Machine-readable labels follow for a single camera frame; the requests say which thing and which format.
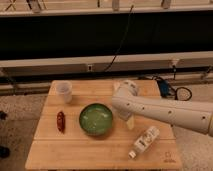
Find green ceramic bowl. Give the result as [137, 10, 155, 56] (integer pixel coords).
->
[79, 103, 113, 136]

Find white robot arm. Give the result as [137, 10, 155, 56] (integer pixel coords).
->
[111, 80, 213, 137]

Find white plastic bottle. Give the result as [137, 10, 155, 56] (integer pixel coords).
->
[129, 126, 160, 159]

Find blue black floor device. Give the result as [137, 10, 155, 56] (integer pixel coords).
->
[156, 77, 192, 101]

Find wooden table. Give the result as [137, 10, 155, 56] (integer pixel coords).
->
[25, 80, 182, 171]

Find clear plastic cup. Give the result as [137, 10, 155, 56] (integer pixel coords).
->
[56, 81, 72, 103]

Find white wall outlet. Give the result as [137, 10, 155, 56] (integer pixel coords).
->
[88, 65, 93, 72]

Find black hanging cable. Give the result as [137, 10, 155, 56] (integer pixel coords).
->
[101, 3, 135, 73]

